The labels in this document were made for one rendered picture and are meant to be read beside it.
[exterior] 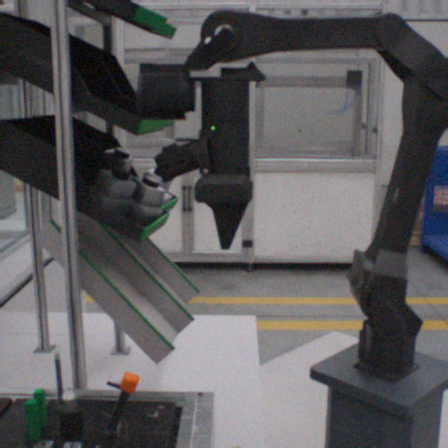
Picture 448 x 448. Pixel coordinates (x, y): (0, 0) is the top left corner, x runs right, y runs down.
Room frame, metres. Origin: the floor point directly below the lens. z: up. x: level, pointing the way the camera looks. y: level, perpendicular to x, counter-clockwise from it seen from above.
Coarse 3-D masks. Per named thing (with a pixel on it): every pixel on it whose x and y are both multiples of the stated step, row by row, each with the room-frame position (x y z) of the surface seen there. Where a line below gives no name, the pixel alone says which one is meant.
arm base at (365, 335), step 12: (372, 324) 0.70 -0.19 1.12; (360, 336) 0.72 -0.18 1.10; (372, 336) 0.69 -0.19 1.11; (360, 348) 0.72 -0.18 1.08; (372, 348) 0.69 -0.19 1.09; (384, 348) 0.68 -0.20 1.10; (396, 348) 0.68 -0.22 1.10; (408, 348) 0.68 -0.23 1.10; (360, 360) 0.72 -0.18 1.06; (372, 360) 0.69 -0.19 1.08; (384, 360) 0.68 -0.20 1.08; (396, 360) 0.68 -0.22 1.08; (408, 360) 0.68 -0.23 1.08; (372, 372) 0.68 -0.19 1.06; (384, 372) 0.68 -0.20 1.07; (396, 372) 0.68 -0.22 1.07; (408, 372) 0.68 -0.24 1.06
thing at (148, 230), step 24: (0, 120) 0.91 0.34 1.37; (24, 120) 0.97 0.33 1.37; (48, 120) 1.03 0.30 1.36; (0, 144) 0.91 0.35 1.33; (24, 144) 0.90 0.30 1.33; (48, 144) 0.89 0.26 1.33; (96, 144) 1.01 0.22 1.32; (0, 168) 0.91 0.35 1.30; (24, 168) 0.90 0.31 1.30; (48, 168) 0.89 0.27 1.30; (96, 168) 1.01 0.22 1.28; (48, 192) 0.89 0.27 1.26; (96, 216) 0.88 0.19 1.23; (120, 216) 0.87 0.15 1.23; (168, 216) 0.98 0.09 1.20
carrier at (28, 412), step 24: (24, 408) 0.75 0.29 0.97; (48, 408) 0.75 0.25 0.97; (72, 408) 0.65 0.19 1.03; (96, 408) 0.72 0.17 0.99; (144, 408) 0.76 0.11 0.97; (168, 408) 0.76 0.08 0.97; (0, 432) 0.69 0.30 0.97; (24, 432) 0.66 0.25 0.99; (48, 432) 0.66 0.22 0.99; (72, 432) 0.65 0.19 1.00; (96, 432) 0.66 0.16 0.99; (120, 432) 0.66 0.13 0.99; (144, 432) 0.70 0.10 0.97; (168, 432) 0.70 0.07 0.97
